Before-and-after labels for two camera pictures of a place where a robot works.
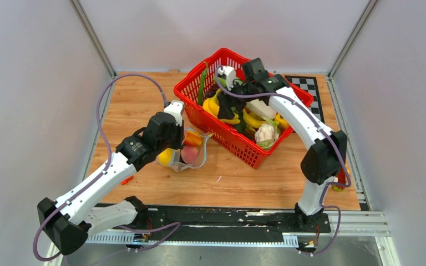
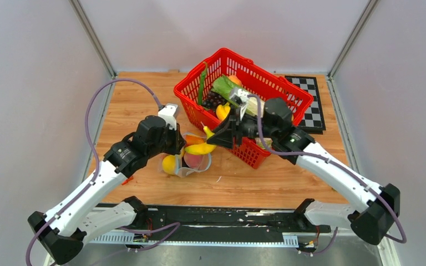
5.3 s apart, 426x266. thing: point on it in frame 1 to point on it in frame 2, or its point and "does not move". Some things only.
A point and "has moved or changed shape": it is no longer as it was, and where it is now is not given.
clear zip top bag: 191,156 has moved or changed shape
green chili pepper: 200,97 does not move
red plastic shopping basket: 239,141 does not move
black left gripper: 180,130 does not move
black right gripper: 228,100 to 223,138
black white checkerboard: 309,84 does not move
